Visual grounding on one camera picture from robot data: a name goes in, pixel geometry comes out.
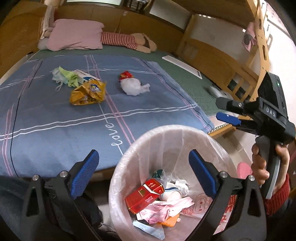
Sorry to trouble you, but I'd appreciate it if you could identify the light blue face mask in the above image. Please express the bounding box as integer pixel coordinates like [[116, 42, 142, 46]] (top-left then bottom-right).
[[52, 67, 68, 91]]

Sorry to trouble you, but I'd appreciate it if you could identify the green paper strip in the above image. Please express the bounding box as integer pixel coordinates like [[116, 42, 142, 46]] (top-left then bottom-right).
[[58, 66, 79, 87]]

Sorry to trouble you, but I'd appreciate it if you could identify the orange snack wrapper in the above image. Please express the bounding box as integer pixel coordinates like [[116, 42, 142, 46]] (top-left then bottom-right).
[[159, 214, 181, 227]]

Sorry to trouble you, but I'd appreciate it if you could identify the pink pillow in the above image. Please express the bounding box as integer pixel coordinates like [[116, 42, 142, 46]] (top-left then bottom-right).
[[47, 19, 104, 51]]

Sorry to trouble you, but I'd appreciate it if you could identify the blue plaid bed sheet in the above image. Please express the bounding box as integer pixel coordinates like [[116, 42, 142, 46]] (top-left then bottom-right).
[[1, 55, 214, 177]]

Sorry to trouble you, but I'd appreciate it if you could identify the dark green wrapper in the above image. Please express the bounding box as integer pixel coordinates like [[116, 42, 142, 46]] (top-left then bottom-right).
[[152, 169, 166, 180]]

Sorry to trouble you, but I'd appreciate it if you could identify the white crumpled plastic bag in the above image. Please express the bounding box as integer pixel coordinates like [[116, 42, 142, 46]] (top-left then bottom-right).
[[120, 78, 150, 96]]

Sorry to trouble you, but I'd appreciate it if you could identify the pink stool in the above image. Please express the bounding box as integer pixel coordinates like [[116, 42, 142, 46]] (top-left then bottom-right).
[[237, 162, 252, 179]]

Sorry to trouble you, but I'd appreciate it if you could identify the pink hanging cloth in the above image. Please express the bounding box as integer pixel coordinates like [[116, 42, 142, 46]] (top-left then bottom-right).
[[242, 22, 257, 52]]

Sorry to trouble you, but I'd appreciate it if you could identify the white trash bin with liner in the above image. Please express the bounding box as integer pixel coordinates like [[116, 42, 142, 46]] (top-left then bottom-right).
[[109, 125, 237, 240]]

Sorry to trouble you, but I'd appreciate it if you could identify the red small wrapper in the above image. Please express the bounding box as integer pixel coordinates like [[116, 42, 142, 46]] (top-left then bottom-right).
[[119, 71, 133, 81]]

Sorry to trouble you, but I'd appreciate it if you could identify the white blue paper cup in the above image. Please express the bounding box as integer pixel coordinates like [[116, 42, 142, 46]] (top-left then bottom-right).
[[159, 187, 183, 201]]

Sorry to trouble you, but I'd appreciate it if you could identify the person right hand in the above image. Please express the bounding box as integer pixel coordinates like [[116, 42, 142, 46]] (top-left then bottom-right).
[[250, 143, 291, 195]]

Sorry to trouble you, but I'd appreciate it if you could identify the striped plush doll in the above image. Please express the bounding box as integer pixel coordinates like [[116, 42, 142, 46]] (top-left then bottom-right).
[[101, 32, 157, 54]]

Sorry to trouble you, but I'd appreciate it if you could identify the green bed mat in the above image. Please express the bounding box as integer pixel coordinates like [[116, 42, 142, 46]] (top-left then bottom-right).
[[30, 45, 220, 117]]

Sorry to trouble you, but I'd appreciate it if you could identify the white crumpled tissue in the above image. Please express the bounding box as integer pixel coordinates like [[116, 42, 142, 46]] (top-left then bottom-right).
[[173, 179, 189, 197]]

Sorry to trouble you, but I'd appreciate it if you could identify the yellow snack bag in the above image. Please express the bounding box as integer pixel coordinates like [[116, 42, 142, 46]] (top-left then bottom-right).
[[69, 79, 106, 106]]

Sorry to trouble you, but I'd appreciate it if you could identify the white massage device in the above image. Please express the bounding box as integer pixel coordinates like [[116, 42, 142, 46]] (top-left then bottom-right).
[[208, 86, 233, 99]]

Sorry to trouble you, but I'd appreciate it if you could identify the wooden bunk bed frame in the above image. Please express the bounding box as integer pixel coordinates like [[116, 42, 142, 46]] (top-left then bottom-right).
[[0, 0, 276, 140]]

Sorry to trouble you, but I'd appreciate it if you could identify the white flat board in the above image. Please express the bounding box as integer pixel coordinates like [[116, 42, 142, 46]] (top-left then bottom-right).
[[162, 55, 203, 79]]

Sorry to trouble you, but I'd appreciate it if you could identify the hanging clothes bundle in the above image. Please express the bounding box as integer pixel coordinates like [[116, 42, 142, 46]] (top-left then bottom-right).
[[38, 1, 59, 50]]

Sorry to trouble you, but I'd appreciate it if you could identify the pink plastic bag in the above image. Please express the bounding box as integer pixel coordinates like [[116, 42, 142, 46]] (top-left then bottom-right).
[[136, 197, 194, 225]]

